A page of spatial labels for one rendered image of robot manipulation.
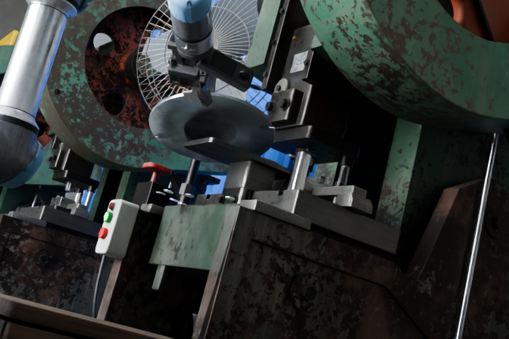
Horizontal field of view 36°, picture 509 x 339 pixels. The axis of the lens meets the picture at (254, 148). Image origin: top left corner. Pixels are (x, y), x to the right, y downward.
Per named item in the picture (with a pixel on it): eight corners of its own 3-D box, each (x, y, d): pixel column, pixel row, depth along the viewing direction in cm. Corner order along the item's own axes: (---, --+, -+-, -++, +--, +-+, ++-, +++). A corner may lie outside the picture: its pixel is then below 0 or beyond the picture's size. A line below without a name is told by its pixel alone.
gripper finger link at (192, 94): (186, 99, 169) (183, 74, 161) (213, 105, 168) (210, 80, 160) (182, 110, 168) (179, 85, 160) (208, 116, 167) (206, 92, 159)
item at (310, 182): (298, 191, 180) (302, 173, 181) (262, 194, 193) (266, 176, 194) (327, 203, 185) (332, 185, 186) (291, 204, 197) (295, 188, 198)
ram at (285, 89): (287, 117, 180) (316, 4, 188) (252, 124, 193) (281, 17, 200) (343, 143, 189) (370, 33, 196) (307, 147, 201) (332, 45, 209)
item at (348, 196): (351, 205, 166) (361, 160, 168) (304, 206, 180) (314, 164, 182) (371, 214, 168) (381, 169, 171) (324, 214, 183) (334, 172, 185)
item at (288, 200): (291, 216, 161) (298, 188, 162) (190, 216, 198) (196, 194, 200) (397, 256, 175) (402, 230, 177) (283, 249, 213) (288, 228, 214)
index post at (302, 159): (293, 190, 165) (304, 147, 168) (285, 191, 168) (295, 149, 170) (303, 194, 167) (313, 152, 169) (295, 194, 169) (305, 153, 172)
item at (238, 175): (196, 193, 167) (212, 134, 170) (167, 194, 178) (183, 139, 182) (288, 227, 179) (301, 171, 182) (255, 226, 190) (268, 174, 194)
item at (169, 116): (127, 101, 171) (128, 97, 171) (176, 167, 194) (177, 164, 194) (253, 88, 162) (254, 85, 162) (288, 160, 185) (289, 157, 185)
